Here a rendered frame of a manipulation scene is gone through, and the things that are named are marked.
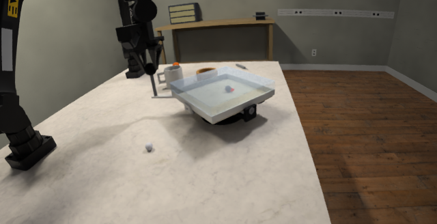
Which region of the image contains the small grey ball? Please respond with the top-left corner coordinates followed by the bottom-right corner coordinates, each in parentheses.
top-left (145, 143), bottom-right (153, 150)

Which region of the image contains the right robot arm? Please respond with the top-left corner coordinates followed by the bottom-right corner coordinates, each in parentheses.
top-left (0, 0), bottom-right (55, 166)

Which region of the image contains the grey mug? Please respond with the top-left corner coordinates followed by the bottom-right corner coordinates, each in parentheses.
top-left (156, 65), bottom-right (183, 89)

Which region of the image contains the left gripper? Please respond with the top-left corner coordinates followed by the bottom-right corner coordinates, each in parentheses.
top-left (130, 36), bottom-right (165, 70)

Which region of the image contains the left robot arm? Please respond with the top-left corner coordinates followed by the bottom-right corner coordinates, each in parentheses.
top-left (115, 0), bottom-right (157, 76)

